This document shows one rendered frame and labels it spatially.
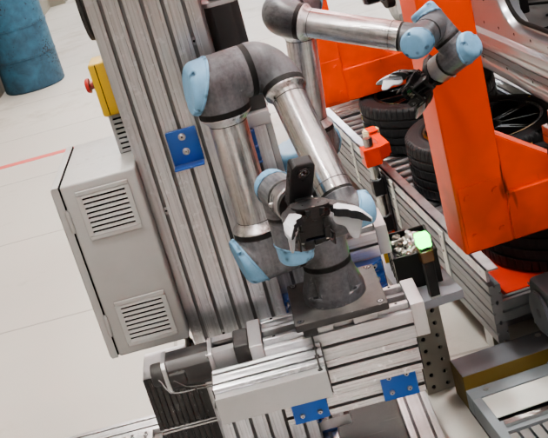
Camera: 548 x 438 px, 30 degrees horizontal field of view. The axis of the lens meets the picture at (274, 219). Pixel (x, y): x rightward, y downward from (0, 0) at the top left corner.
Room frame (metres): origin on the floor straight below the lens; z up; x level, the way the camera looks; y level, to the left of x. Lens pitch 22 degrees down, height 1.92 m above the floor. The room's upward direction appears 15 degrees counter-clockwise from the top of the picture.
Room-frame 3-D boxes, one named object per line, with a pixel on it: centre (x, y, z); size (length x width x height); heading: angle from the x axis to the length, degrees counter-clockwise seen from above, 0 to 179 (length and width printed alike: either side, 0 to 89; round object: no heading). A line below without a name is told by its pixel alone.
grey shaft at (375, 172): (4.04, -0.47, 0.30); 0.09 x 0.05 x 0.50; 6
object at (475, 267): (4.13, -0.53, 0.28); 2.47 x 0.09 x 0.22; 6
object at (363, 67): (4.83, -0.76, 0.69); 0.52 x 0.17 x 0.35; 96
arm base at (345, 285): (2.19, -0.09, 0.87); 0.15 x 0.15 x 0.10
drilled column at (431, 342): (2.96, -0.39, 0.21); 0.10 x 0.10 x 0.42; 6
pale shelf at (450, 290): (2.93, -0.39, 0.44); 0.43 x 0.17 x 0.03; 6
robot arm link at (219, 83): (2.16, 0.04, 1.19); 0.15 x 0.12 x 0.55; 103
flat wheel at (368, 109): (4.71, -0.87, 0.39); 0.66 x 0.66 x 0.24
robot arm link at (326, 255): (2.19, -0.09, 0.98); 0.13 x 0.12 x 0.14; 103
